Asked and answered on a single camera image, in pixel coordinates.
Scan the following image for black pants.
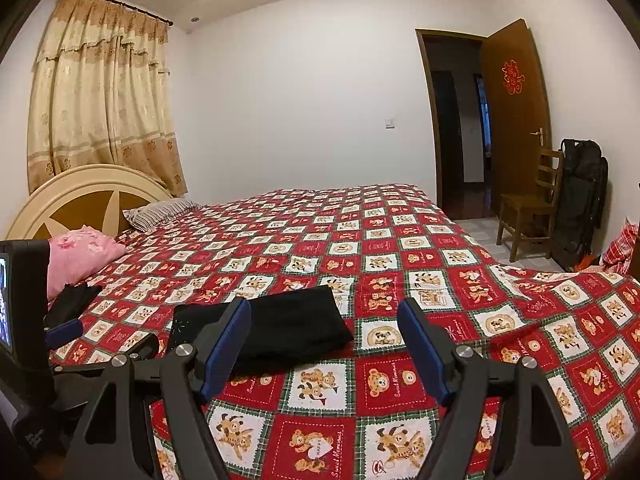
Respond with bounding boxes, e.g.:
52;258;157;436
165;285;356;376

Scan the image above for red patchwork bear bedspread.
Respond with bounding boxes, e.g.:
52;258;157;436
53;184;639;479

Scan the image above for folded black garment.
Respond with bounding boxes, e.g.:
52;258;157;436
43;283;102;330

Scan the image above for pink fluffy pillow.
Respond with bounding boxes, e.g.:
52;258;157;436
47;226;126;301

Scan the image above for striped grey pillow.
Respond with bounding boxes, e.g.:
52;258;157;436
122;198;200;232

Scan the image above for wooden chair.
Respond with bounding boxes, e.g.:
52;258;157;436
496;148;564;262

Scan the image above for cream wooden headboard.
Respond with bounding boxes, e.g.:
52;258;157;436
4;164;171;240

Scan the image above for red plaid bag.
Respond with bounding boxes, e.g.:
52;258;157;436
601;219;639;275

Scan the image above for black folded stroller bag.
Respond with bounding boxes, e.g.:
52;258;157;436
551;139;608;271

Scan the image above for brown wooden door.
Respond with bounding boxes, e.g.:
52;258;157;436
480;18;551;211

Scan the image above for beige patterned curtain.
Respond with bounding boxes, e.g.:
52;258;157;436
27;0;186;196

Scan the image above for red paper door decoration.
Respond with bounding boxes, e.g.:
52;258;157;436
501;60;526;96

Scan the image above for black curtain rod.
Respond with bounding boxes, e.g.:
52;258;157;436
56;0;176;27

